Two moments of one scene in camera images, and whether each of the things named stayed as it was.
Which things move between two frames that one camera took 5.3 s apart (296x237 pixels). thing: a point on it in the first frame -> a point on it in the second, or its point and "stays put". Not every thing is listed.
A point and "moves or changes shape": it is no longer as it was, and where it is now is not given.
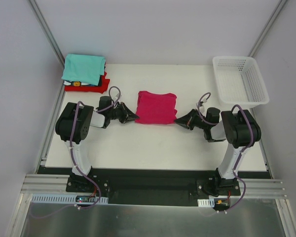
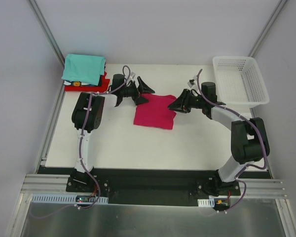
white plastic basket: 239,82 stays put
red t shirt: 104,82 stays put
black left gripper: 123,112 -> 135,91
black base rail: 167,186 stays put
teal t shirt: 85,69 stays put
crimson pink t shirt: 156,108 moves or changes shape
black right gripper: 192,119 -> 186,99
